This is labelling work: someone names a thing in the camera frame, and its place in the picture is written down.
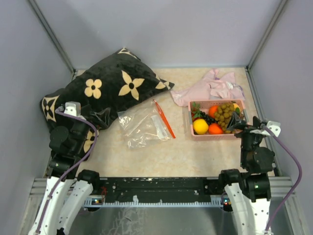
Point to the orange fruit upper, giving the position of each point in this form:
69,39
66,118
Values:
212,110

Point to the aluminium frame post left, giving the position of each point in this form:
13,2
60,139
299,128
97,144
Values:
51,34

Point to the black floral pillow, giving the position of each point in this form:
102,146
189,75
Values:
114,84

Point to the red strawberries with leaves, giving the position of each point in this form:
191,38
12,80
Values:
195,111

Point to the orange fruit lower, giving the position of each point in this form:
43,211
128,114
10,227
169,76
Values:
215,129

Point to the aluminium frame post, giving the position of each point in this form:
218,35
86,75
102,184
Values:
265,37
51,34

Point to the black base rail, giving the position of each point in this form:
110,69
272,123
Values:
180,192

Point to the clear zip top bag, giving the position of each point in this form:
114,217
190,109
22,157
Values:
144,125

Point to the pink plastic basket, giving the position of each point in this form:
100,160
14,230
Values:
204,106

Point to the yellow lemon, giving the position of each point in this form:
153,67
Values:
200,127

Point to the brown longan bunch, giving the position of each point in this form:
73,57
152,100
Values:
223,115

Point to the dark grape bunch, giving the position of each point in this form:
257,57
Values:
209,120

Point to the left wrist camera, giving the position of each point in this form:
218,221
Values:
73,108

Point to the pink crumpled cloth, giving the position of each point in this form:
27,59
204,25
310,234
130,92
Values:
210,87

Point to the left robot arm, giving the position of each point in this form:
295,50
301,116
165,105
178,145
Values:
64,197

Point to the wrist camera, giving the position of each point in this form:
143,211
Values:
274,127
73,108

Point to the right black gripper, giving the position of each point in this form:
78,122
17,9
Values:
256,124

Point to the yellow orange fruit right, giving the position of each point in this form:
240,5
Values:
236,107

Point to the aluminium frame post right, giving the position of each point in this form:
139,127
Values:
265,37

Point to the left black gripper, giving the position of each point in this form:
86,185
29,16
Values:
80,120

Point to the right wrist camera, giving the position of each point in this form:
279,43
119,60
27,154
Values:
274,127

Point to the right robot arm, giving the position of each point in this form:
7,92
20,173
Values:
249,193

